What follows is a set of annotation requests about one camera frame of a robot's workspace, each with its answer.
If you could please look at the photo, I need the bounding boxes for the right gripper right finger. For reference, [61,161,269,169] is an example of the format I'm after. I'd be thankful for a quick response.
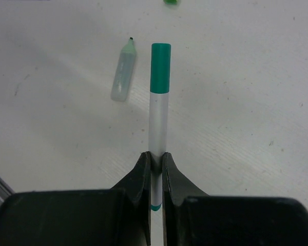
[162,153,308,245]

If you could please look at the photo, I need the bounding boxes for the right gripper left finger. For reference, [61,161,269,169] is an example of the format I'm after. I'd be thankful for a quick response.
[0,152,150,245]

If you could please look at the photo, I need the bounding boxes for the light green highlighter body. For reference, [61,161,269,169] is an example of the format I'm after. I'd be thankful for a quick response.
[110,37,137,102]

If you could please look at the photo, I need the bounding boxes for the teal capped white marker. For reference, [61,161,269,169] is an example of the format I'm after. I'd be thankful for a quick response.
[148,43,171,211]

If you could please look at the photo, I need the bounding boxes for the black green highlighter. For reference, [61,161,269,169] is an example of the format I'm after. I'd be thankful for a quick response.
[163,0,180,5]

